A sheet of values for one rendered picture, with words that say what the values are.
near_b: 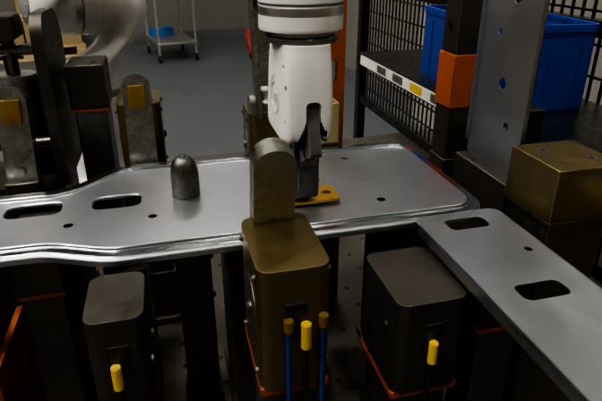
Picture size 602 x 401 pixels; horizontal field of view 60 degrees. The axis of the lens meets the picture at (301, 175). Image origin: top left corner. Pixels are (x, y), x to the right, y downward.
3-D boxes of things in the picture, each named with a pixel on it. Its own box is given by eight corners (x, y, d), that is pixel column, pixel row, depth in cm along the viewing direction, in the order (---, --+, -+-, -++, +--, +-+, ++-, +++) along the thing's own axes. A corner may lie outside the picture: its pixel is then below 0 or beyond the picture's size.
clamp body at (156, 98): (145, 330, 85) (112, 106, 70) (146, 291, 95) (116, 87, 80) (186, 323, 86) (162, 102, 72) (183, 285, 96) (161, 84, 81)
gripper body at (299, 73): (254, 19, 56) (258, 120, 60) (274, 34, 47) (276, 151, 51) (322, 16, 57) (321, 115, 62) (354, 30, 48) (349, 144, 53)
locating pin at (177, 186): (174, 213, 60) (167, 160, 58) (173, 201, 63) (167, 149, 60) (202, 210, 61) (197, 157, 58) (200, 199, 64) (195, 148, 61)
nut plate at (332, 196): (267, 209, 57) (267, 199, 57) (261, 193, 61) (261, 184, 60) (340, 200, 59) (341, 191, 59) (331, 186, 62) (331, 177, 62)
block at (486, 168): (473, 375, 76) (505, 184, 64) (433, 321, 86) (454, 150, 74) (491, 371, 76) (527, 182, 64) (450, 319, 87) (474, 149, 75)
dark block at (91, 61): (108, 322, 86) (62, 65, 69) (112, 296, 92) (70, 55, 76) (141, 317, 87) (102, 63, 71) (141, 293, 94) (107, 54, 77)
